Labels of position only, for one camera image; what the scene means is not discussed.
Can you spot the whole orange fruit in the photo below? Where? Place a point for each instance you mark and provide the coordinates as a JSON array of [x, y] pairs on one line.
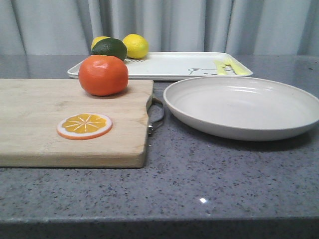
[[102, 75]]

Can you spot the yellow lemon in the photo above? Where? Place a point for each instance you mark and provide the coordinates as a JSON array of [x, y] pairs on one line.
[[97, 39], [137, 46]]

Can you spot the yellow lemon right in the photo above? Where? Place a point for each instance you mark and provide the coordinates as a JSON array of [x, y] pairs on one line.
[[137, 46]]

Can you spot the metal cutting board handle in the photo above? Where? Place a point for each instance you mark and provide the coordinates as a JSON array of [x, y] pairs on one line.
[[154, 124]]

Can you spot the wooden cutting board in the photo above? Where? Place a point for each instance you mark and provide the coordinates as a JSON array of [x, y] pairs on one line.
[[55, 123]]

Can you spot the cream round plate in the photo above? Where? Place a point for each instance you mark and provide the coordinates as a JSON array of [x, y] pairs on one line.
[[242, 108]]

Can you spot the yellow lemon left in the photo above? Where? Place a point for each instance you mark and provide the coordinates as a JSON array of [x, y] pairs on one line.
[[97, 39]]

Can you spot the yellow plastic fork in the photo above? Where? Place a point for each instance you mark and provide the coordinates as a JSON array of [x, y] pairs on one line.
[[237, 67]]

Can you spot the white rectangular tray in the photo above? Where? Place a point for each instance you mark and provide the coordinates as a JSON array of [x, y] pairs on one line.
[[174, 66]]

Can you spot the grey curtain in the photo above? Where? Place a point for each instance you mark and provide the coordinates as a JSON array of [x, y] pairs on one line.
[[248, 27]]

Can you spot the green lime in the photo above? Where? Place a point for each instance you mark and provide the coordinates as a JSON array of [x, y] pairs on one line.
[[110, 47]]

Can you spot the yellow plastic knife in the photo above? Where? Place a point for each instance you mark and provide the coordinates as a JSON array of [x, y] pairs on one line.
[[220, 67]]

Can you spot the orange slice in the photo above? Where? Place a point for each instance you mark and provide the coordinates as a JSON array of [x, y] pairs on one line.
[[84, 126]]

